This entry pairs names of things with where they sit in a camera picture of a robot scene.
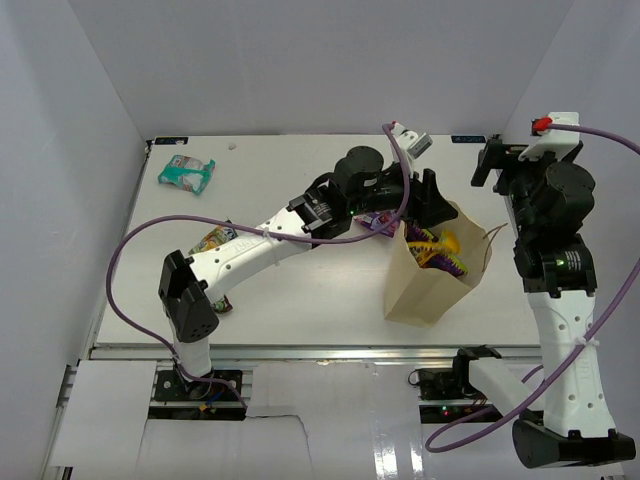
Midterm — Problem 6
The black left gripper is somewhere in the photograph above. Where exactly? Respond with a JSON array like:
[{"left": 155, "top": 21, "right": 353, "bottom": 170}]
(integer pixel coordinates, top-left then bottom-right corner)
[{"left": 348, "top": 155, "right": 457, "bottom": 230}]

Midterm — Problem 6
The yellow M&M's packet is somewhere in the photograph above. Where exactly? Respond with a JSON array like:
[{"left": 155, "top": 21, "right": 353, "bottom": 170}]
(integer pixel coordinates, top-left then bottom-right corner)
[{"left": 408, "top": 230, "right": 461, "bottom": 254}]

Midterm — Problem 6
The dark blue chips bag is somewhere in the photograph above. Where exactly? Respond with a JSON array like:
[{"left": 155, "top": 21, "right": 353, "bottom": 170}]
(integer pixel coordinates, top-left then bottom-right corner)
[{"left": 406, "top": 225, "right": 468, "bottom": 278}]

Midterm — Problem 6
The purple Fox's candy bag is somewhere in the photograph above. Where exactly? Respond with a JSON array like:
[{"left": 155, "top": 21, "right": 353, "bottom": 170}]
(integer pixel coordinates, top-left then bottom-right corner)
[{"left": 353, "top": 210, "right": 399, "bottom": 238}]

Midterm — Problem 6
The brown paper bag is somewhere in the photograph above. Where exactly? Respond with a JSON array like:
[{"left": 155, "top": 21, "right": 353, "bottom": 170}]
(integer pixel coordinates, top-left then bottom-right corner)
[{"left": 383, "top": 210, "right": 502, "bottom": 327}]

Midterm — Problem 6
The green Fox's candy bag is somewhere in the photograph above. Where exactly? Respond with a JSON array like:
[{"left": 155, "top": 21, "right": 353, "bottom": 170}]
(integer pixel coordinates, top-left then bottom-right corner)
[{"left": 188, "top": 226, "right": 238, "bottom": 255}]

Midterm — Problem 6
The brown M&M's packet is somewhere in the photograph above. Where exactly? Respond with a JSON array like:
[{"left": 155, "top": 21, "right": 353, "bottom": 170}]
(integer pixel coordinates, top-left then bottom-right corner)
[{"left": 212, "top": 296, "right": 233, "bottom": 314}]

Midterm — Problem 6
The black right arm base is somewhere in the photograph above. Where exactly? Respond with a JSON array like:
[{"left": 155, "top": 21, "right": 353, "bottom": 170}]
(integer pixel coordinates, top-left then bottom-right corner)
[{"left": 407, "top": 368, "right": 501, "bottom": 425}]

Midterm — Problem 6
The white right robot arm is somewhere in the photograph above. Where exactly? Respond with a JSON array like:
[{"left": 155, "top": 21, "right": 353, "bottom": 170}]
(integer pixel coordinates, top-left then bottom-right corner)
[{"left": 451, "top": 139, "right": 636, "bottom": 469}]

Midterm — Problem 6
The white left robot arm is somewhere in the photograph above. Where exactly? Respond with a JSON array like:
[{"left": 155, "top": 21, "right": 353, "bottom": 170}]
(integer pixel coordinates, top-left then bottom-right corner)
[{"left": 159, "top": 146, "right": 458, "bottom": 399}]

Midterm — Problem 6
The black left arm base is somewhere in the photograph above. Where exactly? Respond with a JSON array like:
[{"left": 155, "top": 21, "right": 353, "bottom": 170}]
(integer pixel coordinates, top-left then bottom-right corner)
[{"left": 152, "top": 369, "right": 243, "bottom": 403}]

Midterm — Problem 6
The dark blue logo sticker right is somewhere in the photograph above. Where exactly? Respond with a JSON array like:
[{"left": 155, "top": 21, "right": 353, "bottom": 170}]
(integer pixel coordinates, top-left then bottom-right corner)
[{"left": 450, "top": 135, "right": 486, "bottom": 144}]

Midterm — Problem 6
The dark blue logo sticker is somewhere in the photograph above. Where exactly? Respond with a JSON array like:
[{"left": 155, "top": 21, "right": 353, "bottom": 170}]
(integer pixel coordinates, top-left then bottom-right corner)
[
  {"left": 153, "top": 136, "right": 189, "bottom": 146},
  {"left": 450, "top": 135, "right": 486, "bottom": 144}
]

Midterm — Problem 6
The teal tissue packet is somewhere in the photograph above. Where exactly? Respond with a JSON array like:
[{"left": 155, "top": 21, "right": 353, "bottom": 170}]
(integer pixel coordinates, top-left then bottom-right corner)
[{"left": 157, "top": 155, "right": 216, "bottom": 195}]

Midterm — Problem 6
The dark blue logo sticker left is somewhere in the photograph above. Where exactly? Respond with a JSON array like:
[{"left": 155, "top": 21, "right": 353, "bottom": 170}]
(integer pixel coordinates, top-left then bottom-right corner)
[{"left": 153, "top": 136, "right": 189, "bottom": 146}]

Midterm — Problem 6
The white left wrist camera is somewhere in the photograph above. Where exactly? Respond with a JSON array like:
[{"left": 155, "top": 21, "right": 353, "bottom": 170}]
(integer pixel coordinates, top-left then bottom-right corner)
[{"left": 390, "top": 121, "right": 433, "bottom": 169}]

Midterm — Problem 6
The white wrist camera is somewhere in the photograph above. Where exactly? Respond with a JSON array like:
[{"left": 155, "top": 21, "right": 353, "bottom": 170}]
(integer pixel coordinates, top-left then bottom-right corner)
[
  {"left": 390, "top": 121, "right": 433, "bottom": 169},
  {"left": 518, "top": 112, "right": 580, "bottom": 161}
]

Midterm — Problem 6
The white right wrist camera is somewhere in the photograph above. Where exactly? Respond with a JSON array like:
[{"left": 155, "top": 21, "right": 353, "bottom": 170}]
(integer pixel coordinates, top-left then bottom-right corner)
[{"left": 518, "top": 112, "right": 580, "bottom": 161}]

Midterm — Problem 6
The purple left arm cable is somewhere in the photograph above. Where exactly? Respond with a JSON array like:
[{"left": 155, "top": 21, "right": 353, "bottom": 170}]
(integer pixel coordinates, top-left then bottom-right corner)
[{"left": 107, "top": 122, "right": 414, "bottom": 409}]

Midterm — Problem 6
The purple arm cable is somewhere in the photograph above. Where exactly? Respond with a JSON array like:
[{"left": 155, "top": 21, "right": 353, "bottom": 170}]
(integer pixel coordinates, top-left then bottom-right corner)
[
  {"left": 107, "top": 122, "right": 414, "bottom": 409},
  {"left": 423, "top": 124, "right": 640, "bottom": 454}
]

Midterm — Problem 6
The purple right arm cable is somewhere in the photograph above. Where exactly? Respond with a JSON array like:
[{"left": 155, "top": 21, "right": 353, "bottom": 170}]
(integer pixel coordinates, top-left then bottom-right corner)
[{"left": 423, "top": 124, "right": 640, "bottom": 454}]

